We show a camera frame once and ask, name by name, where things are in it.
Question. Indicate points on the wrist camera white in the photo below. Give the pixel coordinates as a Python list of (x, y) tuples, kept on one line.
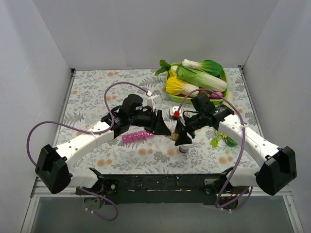
[(176, 114), (153, 100)]

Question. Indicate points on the black front table rail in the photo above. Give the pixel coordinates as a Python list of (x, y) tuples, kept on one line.
[(155, 188)]

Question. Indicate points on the pink weekly pill organizer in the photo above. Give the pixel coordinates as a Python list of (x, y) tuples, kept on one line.
[(135, 136)]

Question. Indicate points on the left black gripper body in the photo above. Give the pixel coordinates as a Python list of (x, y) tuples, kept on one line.
[(157, 122)]

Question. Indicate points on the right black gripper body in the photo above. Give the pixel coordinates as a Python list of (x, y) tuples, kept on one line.
[(182, 127)]

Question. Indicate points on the yellow napa cabbage toy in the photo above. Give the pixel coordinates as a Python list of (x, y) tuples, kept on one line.
[(176, 86)]

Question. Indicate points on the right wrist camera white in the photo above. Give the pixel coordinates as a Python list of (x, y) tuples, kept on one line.
[(176, 114)]

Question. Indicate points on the celery stalk toy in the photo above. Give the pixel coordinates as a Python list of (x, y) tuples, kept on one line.
[(215, 141)]

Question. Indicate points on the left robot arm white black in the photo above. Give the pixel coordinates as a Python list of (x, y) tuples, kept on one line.
[(55, 164)]

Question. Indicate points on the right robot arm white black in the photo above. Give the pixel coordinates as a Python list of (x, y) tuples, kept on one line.
[(276, 166)]

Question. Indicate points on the clear bottle of yellow pills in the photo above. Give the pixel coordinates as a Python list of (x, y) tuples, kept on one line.
[(174, 136)]

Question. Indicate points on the floral table mat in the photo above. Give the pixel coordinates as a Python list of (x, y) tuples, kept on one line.
[(93, 91)]

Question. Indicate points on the green napa cabbage toy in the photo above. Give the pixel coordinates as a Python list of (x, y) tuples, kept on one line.
[(200, 79)]

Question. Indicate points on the bok choy toy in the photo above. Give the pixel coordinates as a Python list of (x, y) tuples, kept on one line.
[(208, 66)]

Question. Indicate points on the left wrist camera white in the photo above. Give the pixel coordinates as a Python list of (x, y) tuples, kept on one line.
[(153, 100)]

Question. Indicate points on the purple onion toy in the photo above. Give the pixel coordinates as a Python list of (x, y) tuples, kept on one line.
[(216, 96)]

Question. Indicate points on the white bottle blue label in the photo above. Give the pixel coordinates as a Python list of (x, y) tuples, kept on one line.
[(184, 148)]

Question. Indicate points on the leafy green herb toy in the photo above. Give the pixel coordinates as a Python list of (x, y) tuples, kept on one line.
[(164, 67)]

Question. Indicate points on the green glass bottle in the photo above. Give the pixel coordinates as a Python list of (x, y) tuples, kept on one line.
[(230, 142)]

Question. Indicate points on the green plastic tray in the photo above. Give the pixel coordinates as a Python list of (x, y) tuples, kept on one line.
[(179, 98)]

